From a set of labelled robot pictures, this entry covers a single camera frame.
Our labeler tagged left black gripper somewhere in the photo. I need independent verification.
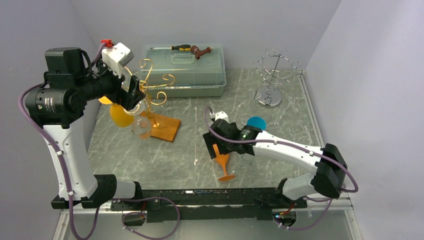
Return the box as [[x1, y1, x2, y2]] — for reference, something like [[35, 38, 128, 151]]
[[74, 51, 146, 110]]

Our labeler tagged orange plastic wine glass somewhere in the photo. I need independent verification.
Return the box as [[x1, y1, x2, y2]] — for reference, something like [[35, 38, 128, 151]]
[[213, 144, 236, 182]]

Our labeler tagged yellow frosted wine glass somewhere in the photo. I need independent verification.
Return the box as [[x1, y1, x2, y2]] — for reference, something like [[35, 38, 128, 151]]
[[98, 96, 134, 128]]

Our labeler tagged clear wine glass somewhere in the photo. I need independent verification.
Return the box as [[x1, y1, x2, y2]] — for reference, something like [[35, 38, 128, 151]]
[[124, 101, 152, 140]]

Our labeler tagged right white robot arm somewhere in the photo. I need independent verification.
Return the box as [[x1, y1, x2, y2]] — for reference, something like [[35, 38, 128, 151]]
[[202, 119, 347, 208]]

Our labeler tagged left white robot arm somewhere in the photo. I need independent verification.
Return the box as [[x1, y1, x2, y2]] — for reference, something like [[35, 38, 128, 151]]
[[20, 43, 145, 210]]

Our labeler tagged blue plastic wine glass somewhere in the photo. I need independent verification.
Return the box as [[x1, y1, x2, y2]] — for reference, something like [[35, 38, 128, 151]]
[[246, 116, 267, 131]]

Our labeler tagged clear stemless glass front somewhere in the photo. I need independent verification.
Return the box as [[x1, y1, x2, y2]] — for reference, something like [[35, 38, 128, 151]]
[[235, 154, 254, 169]]

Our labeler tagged clear plastic storage box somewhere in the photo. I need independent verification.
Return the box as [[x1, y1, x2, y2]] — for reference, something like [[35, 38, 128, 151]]
[[136, 43, 227, 98]]

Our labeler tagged black yellow screwdriver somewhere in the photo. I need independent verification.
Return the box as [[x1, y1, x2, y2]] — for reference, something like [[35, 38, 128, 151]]
[[150, 44, 192, 52]]

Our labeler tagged brown pipe fitting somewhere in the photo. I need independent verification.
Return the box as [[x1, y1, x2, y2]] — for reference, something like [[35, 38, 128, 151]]
[[190, 45, 213, 60]]

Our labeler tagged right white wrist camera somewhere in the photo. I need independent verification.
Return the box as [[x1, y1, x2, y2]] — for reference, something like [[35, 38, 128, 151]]
[[214, 111, 230, 123]]

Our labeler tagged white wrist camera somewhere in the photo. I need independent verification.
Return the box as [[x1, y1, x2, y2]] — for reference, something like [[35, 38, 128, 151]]
[[214, 111, 230, 123], [101, 39, 135, 79]]

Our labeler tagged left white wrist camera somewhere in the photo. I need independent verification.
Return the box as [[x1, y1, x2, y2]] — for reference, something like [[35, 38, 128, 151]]
[[101, 39, 135, 79]]

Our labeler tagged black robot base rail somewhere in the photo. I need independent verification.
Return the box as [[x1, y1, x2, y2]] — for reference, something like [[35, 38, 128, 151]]
[[110, 187, 307, 223]]

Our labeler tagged silver wire cup rack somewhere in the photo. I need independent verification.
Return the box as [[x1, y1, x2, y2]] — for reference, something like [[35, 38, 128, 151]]
[[253, 48, 302, 109]]

